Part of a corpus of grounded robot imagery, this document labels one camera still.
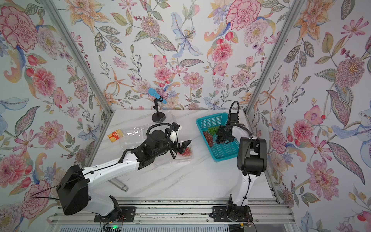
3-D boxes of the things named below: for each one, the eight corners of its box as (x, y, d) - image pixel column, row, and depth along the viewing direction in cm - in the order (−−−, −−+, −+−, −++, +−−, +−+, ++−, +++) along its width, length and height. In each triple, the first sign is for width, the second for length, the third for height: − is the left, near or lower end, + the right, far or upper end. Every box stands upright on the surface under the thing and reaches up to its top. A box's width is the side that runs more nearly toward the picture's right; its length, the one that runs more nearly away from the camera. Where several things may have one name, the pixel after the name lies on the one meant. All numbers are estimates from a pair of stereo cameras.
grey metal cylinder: (110, 182, 87) (108, 180, 84) (114, 177, 88) (112, 175, 86) (126, 192, 83) (125, 191, 81) (130, 187, 85) (128, 186, 82)
